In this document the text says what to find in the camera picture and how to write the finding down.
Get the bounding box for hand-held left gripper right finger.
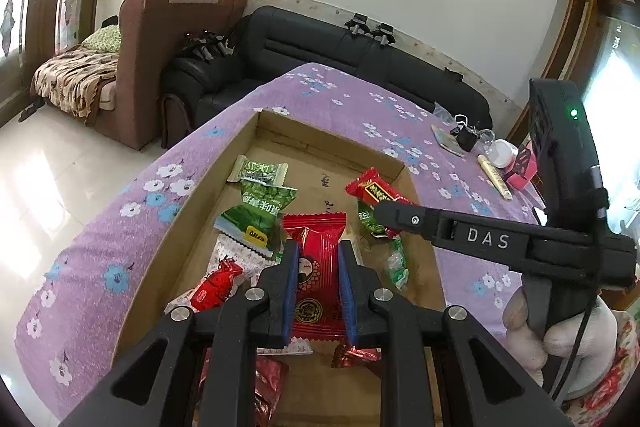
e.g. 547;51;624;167
337;241;577;427

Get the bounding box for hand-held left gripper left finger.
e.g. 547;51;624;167
60;240;302;427

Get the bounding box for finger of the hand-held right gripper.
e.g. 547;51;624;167
374;201;532;261

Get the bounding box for red snack packet with figure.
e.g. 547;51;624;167
282;213;348;343

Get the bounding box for green twisted candy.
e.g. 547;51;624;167
385;238;410;292

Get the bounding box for dark red gold snack packet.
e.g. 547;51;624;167
332;342;382;369
200;352;290;427

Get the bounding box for red black label snack packet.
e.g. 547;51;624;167
345;168;418;220

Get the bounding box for small red candy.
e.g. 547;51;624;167
190;259;244;313

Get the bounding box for shallow cardboard box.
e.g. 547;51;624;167
112;109;446;427

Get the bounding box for pale green white snack packet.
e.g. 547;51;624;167
227;155;290;186

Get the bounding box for person's right forearm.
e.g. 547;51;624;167
565;312;640;427

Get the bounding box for person's right hand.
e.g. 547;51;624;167
502;291;622;401

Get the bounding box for pink black box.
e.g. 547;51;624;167
505;144;540;192

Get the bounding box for yellow patterned stick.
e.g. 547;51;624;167
476;155;513;200

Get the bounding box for white round container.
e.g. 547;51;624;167
486;141;520;168

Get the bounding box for small notepad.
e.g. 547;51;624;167
431;125;466;156

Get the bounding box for black binder clip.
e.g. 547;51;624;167
450;119;482;152

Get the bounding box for wooden framed glass screen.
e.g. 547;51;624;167
505;0;640;228

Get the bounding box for spare black gripper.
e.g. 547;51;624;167
372;23;398;46
345;14;372;38
184;33;213;64
210;33;236;58

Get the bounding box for black leather sofa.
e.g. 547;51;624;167
161;5;493;148

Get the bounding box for brown armchair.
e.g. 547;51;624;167
95;0;248;151

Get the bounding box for brown patterned blanket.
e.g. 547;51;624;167
31;48;118;120

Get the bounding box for green pillow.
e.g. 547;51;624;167
81;25;122;54

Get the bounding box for dark slippers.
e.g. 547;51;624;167
18;99;47;124

